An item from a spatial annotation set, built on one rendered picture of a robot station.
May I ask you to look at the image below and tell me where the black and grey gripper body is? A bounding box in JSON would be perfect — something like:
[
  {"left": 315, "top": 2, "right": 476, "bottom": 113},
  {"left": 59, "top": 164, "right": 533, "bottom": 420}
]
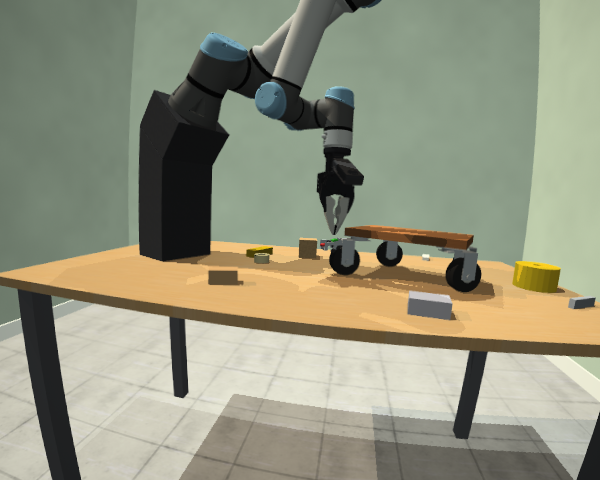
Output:
[{"left": 317, "top": 147, "right": 352, "bottom": 196}]

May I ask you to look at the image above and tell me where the brown wooden dolly with casters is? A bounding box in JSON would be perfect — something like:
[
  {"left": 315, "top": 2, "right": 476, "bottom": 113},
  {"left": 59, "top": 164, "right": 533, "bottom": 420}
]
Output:
[{"left": 320, "top": 225, "right": 482, "bottom": 292}]

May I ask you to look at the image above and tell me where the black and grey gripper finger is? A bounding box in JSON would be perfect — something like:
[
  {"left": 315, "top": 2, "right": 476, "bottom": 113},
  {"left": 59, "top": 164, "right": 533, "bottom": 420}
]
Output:
[
  {"left": 319, "top": 184, "right": 335, "bottom": 235},
  {"left": 334, "top": 186, "right": 355, "bottom": 235}
]

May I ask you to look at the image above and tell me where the yellow rectangular block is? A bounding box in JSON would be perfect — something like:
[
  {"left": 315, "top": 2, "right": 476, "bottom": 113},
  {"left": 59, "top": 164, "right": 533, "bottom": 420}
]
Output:
[{"left": 246, "top": 246, "right": 273, "bottom": 258}]

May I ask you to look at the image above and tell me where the cream tape roll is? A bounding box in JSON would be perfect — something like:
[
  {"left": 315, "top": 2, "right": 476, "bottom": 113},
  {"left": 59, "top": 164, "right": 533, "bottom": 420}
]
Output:
[{"left": 254, "top": 253, "right": 270, "bottom": 263}]

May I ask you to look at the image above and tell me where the yellow roll with center hole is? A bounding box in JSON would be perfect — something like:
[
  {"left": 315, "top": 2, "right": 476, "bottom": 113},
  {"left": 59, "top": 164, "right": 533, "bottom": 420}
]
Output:
[{"left": 512, "top": 261, "right": 561, "bottom": 293}]

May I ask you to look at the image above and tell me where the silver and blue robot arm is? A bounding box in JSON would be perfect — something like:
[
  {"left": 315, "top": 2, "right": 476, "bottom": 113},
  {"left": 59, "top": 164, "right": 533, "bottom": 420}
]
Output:
[{"left": 168, "top": 0, "right": 381, "bottom": 149}]

